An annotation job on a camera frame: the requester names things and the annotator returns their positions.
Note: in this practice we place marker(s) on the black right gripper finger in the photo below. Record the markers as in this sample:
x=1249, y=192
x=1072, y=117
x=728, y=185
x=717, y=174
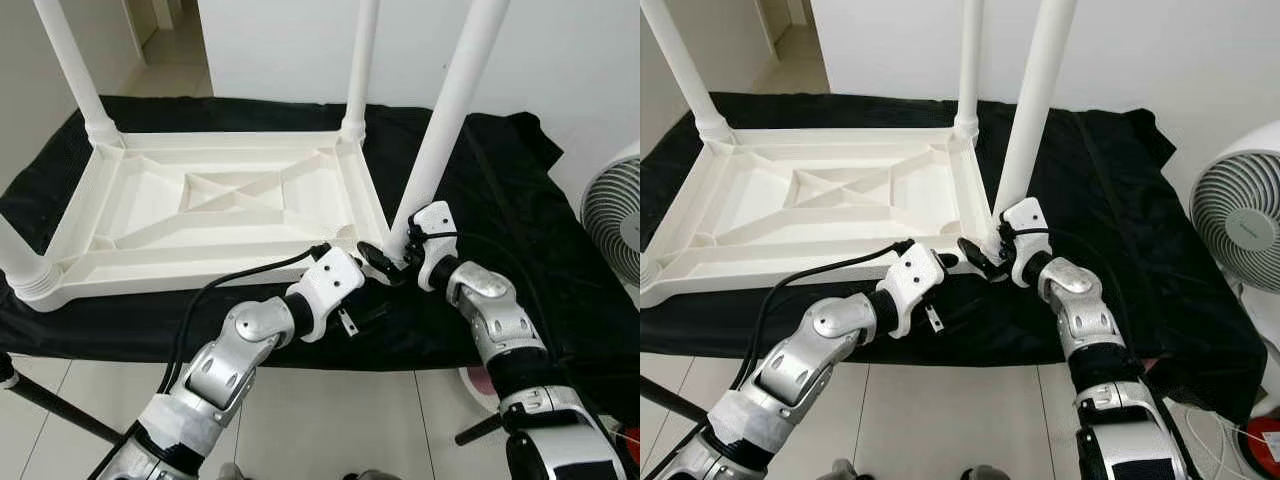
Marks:
x=380, y=262
x=978, y=258

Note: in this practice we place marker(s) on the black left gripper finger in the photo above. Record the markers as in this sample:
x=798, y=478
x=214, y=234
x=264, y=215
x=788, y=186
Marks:
x=948, y=261
x=375, y=312

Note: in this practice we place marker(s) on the white plastic table top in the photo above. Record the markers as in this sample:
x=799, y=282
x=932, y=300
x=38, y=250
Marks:
x=850, y=190
x=250, y=190

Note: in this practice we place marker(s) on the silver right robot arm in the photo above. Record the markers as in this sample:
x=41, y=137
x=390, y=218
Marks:
x=500, y=320
x=1090, y=320

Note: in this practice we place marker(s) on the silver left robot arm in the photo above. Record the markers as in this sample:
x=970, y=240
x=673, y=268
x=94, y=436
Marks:
x=800, y=360
x=230, y=365

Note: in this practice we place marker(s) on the black fabric table cover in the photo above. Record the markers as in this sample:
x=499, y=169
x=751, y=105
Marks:
x=560, y=220
x=1170, y=220

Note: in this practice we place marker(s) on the grey robot right leg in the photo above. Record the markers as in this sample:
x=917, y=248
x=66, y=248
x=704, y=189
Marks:
x=983, y=473
x=368, y=476

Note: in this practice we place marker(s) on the grey robot leg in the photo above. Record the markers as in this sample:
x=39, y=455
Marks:
x=845, y=470
x=983, y=473
x=368, y=476
x=230, y=472

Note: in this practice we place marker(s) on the black metal table leg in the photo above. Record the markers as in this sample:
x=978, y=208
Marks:
x=670, y=397
x=482, y=428
x=60, y=400
x=1165, y=385

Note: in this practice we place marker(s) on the grey robot left leg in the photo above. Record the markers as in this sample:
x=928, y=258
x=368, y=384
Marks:
x=230, y=472
x=845, y=470

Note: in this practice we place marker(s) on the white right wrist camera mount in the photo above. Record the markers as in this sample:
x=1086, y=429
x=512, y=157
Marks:
x=436, y=225
x=1026, y=222

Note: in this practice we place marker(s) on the white pedestal fan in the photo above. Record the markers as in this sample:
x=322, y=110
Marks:
x=615, y=215
x=1240, y=215

